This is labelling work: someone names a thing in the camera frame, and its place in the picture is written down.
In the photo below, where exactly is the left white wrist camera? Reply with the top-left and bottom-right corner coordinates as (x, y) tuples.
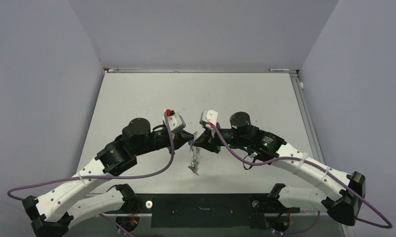
(163, 109), (186, 133)

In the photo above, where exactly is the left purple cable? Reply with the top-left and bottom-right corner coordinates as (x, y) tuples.
(6, 111), (176, 237)

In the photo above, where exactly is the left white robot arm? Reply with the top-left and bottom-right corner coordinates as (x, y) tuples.
(22, 111), (194, 237)

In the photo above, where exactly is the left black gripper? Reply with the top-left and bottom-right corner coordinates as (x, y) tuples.
(133, 128), (194, 156)

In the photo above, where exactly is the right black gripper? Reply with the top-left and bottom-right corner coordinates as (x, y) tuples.
(194, 121), (249, 153)

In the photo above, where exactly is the purple cable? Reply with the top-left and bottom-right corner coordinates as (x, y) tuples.
(6, 111), (176, 237)
(211, 125), (394, 236)

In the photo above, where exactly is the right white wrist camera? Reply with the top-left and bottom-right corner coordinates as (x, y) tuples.
(199, 110), (218, 130)

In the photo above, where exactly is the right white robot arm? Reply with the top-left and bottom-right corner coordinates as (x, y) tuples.
(194, 110), (366, 226)

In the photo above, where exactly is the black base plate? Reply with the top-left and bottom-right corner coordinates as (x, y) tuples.
(113, 194), (300, 229)

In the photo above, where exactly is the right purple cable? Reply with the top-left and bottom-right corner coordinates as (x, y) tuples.
(211, 125), (394, 236)

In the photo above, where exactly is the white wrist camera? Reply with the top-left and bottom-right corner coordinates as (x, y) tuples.
(199, 110), (218, 130)
(163, 109), (186, 133)

